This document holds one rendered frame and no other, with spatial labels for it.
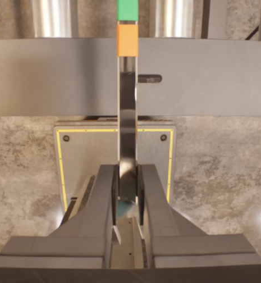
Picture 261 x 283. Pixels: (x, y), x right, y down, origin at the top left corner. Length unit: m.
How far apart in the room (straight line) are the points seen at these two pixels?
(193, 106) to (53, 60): 0.18
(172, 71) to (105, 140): 0.92
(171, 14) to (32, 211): 1.72
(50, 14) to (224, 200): 1.71
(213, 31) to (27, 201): 1.69
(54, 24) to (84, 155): 0.80
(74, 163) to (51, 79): 0.98
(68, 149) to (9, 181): 0.77
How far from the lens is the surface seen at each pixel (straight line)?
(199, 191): 1.74
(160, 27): 0.53
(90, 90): 0.25
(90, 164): 1.20
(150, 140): 1.14
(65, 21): 0.55
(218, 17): 0.71
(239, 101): 0.28
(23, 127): 1.63
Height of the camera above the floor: 1.41
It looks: 74 degrees down
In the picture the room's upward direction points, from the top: 177 degrees clockwise
